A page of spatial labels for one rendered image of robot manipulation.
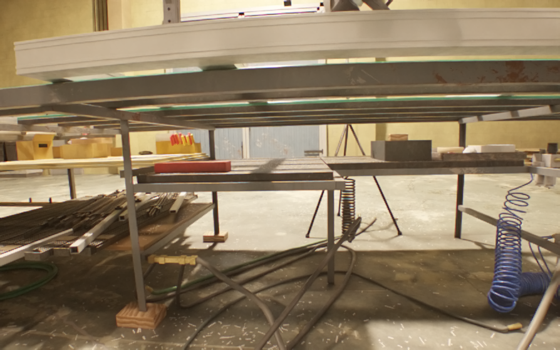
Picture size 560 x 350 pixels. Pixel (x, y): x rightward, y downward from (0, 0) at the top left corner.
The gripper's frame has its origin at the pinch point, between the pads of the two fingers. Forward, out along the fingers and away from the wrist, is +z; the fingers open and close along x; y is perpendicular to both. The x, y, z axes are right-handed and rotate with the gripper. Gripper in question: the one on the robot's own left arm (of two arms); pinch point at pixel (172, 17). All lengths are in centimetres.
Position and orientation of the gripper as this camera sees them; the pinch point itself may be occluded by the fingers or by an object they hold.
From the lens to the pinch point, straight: 68.1
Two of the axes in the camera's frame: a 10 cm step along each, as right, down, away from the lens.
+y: -10.0, 0.2, 0.8
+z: 0.3, 9.9, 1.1
